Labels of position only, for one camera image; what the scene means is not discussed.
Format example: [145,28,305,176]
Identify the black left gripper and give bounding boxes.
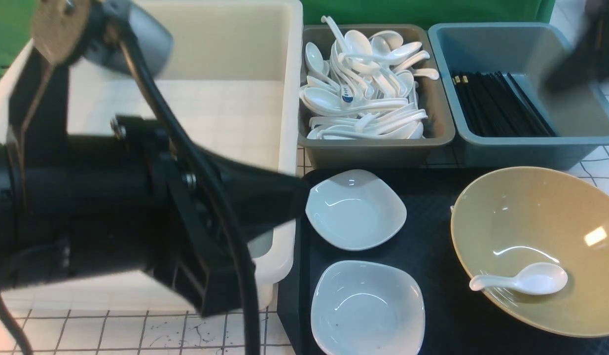
[18,117,309,316]

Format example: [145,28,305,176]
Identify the white square dish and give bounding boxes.
[306,169,407,251]
[311,260,426,355]

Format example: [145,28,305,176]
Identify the white square dish front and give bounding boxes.
[311,260,426,355]

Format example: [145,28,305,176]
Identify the yellow noodle bowl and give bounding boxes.
[450,167,609,338]

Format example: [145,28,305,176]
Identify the white soup spoon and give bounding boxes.
[469,262,569,296]

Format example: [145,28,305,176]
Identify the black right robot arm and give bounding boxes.
[543,0,609,97]

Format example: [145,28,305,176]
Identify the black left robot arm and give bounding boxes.
[0,0,309,316]

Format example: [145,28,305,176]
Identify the stack of white dishes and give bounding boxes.
[248,229,274,259]

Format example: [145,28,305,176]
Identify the large white plastic tub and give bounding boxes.
[0,0,302,311]

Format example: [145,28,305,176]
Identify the green backdrop cloth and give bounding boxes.
[0,0,555,79]

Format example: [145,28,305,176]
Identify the grey-brown spoon bin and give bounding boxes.
[298,23,456,169]

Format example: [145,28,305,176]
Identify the pile of white spoons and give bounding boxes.
[298,16,439,140]

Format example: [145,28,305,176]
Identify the black textured serving tray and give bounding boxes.
[277,169,609,355]

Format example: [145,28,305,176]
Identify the bundle of black chopsticks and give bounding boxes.
[452,71,558,138]

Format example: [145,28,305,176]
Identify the blue-grey chopstick bin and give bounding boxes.
[428,23,609,170]

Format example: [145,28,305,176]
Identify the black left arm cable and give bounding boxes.
[0,30,261,355]

